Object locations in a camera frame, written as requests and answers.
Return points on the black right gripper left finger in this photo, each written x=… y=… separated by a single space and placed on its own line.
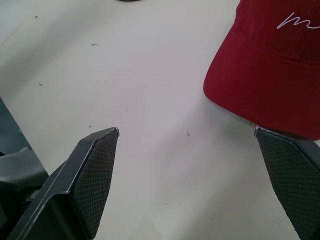
x=82 y=185

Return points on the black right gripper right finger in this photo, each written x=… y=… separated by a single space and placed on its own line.
x=292 y=175

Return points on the red baseball cap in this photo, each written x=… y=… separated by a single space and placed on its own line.
x=270 y=70

